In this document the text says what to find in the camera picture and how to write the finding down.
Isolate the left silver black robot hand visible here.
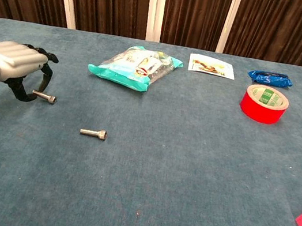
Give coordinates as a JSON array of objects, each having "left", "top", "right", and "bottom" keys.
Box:
[{"left": 0, "top": 39, "right": 62, "bottom": 107}]

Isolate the silver bolt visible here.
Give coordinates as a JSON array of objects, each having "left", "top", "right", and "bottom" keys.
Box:
[
  {"left": 78, "top": 125, "right": 109, "bottom": 141},
  {"left": 31, "top": 89, "right": 58, "bottom": 105}
]

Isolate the teal clear snack bag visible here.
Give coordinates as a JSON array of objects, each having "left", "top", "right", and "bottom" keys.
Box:
[{"left": 85, "top": 37, "right": 185, "bottom": 98}]

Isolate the teal velvet table cloth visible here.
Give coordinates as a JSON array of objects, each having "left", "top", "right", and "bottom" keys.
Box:
[{"left": 0, "top": 12, "right": 302, "bottom": 226}]

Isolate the small white picture card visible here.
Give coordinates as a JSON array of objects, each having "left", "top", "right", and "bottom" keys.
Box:
[{"left": 187, "top": 52, "right": 238, "bottom": 81}]

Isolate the red tape roll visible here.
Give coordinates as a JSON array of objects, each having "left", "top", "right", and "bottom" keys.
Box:
[{"left": 237, "top": 81, "right": 292, "bottom": 128}]

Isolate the blue snack packet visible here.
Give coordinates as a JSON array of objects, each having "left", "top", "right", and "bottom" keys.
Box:
[{"left": 246, "top": 67, "right": 295, "bottom": 91}]

